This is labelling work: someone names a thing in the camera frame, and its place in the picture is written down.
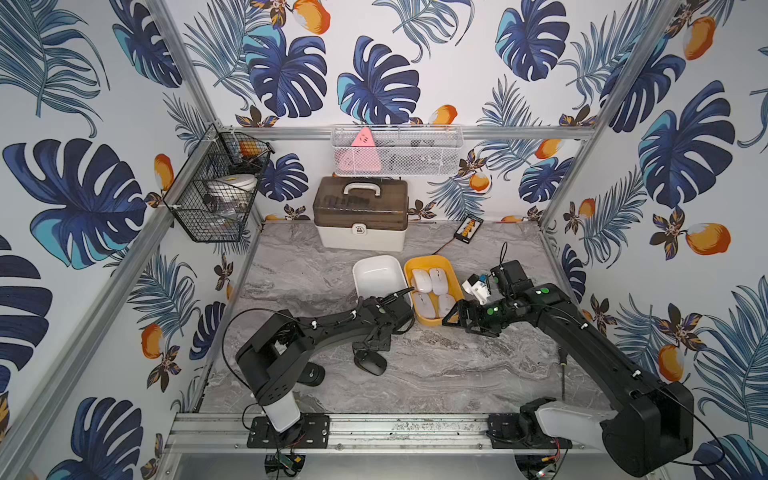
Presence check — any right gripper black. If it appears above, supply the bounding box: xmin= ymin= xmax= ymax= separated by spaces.
xmin=440 ymin=297 xmax=513 ymax=333

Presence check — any black mouse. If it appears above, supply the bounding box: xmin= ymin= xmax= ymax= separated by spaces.
xmin=297 ymin=362 xmax=326 ymax=387
xmin=353 ymin=350 xmax=388 ymax=376

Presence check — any white mouse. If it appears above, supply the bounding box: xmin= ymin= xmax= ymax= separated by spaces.
xmin=413 ymin=292 xmax=437 ymax=320
xmin=411 ymin=269 xmax=433 ymax=293
xmin=429 ymin=268 xmax=450 ymax=296
xmin=437 ymin=294 xmax=456 ymax=318

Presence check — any white storage tray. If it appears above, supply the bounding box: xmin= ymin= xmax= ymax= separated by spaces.
xmin=352 ymin=255 xmax=408 ymax=298

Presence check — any yellow storage tray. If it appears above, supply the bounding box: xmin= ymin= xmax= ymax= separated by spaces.
xmin=404 ymin=255 xmax=464 ymax=327

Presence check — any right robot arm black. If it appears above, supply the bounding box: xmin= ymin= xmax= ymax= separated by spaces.
xmin=442 ymin=261 xmax=694 ymax=478

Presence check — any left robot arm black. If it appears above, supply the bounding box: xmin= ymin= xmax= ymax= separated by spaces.
xmin=235 ymin=288 xmax=415 ymax=434

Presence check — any brown lid storage case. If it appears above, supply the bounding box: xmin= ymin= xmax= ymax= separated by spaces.
xmin=312 ymin=177 xmax=409 ymax=252

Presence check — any small black phone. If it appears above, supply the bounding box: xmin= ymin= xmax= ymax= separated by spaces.
xmin=453 ymin=215 xmax=484 ymax=244

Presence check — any pink triangle card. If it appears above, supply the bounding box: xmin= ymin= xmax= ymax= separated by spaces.
xmin=336 ymin=127 xmax=382 ymax=174

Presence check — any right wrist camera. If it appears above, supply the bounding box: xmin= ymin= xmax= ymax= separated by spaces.
xmin=462 ymin=274 xmax=492 ymax=305

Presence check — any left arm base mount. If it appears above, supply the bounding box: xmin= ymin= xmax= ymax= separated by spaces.
xmin=246 ymin=413 xmax=331 ymax=450

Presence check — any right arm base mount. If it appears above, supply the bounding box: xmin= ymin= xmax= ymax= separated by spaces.
xmin=485 ymin=397 xmax=573 ymax=450

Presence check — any clear wall shelf basket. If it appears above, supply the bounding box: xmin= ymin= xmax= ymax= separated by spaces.
xmin=330 ymin=125 xmax=465 ymax=177

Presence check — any aluminium front rail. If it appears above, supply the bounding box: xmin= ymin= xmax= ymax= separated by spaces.
xmin=165 ymin=414 xmax=600 ymax=455

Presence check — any black wire basket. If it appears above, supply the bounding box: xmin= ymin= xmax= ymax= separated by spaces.
xmin=163 ymin=125 xmax=274 ymax=243

